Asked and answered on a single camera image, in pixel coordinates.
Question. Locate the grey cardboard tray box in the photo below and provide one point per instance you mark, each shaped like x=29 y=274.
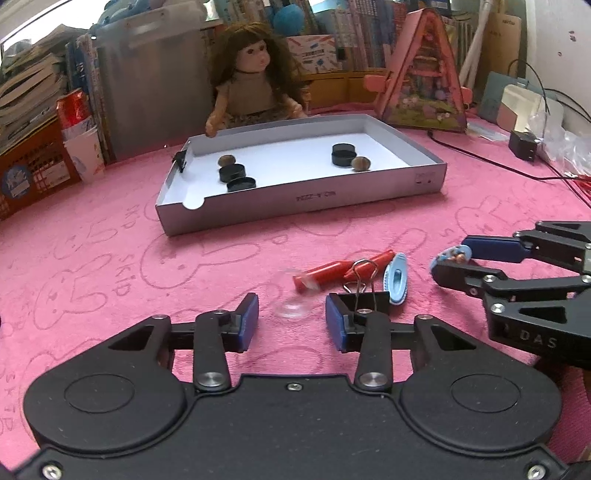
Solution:
x=292 y=164

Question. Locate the stack of books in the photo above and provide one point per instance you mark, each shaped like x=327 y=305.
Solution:
x=33 y=77

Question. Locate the small black round lid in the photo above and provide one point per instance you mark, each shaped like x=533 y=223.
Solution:
x=230 y=172

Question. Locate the clear plastic round piece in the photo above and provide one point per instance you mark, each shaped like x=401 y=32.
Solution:
x=291 y=306

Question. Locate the small black cap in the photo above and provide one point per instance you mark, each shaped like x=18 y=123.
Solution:
x=242 y=183

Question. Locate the small brown hazelnut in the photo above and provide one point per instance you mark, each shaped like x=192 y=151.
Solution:
x=226 y=160

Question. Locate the black power adapter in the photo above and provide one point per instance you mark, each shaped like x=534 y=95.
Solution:
x=523 y=145

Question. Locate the grey metal bin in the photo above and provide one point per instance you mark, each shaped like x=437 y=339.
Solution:
x=154 y=78

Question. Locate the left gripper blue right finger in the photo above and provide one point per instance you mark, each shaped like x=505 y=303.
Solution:
x=370 y=336

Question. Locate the pink triangular toy house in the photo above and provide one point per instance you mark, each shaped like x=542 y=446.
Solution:
x=421 y=88

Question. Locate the light blue hair clip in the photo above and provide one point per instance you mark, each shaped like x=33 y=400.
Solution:
x=395 y=280

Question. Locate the white lamp stand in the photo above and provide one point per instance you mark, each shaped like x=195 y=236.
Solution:
x=469 y=68

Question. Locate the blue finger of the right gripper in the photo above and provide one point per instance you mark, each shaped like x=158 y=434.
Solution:
x=565 y=244
x=560 y=295

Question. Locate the white paper cup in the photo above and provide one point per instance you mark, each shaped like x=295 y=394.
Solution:
x=86 y=155

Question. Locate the pink towel mat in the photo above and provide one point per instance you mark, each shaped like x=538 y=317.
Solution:
x=92 y=260

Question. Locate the brown haired doll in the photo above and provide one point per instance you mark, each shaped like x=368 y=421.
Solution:
x=254 y=79

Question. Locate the red cola can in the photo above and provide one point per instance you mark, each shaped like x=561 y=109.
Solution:
x=74 y=114

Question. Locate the black round cap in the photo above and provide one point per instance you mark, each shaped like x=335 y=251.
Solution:
x=343 y=154

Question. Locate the blue plush ball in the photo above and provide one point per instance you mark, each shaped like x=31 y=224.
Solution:
x=289 y=21

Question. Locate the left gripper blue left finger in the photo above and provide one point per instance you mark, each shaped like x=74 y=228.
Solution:
x=216 y=333

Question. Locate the red plastic basket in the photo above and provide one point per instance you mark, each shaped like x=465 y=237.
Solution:
x=35 y=168

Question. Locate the large black binder clip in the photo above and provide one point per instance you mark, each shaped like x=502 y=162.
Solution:
x=362 y=298

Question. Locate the row of shelf books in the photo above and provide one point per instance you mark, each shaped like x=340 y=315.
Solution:
x=365 y=32

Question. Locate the small black binder clip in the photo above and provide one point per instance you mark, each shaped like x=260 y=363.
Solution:
x=180 y=160

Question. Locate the blue hair clip with bears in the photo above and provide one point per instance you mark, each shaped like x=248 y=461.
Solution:
x=460 y=254

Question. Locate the yellow wooden drawer box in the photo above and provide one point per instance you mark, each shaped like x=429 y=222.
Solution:
x=339 y=87

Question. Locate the colourful stationery box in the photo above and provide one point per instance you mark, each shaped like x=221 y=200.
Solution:
x=314 y=54

